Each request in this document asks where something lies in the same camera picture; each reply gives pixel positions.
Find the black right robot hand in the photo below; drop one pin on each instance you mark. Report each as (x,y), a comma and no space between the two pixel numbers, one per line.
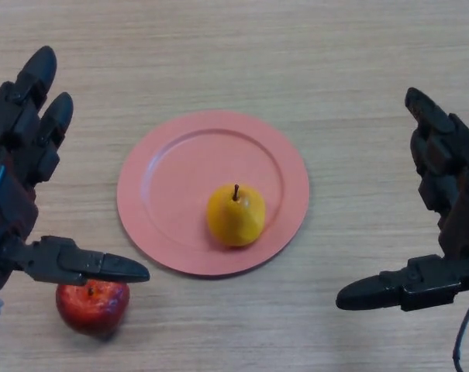
(461,217)

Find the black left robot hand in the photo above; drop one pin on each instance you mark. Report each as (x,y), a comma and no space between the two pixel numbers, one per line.
(15,201)

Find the red apple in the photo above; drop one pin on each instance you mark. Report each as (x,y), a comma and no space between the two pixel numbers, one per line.
(90,310)

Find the yellow pear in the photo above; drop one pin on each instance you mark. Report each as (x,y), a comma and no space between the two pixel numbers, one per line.
(234,221)

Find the pink round plate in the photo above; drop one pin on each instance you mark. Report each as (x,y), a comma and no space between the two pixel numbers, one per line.
(172,186)

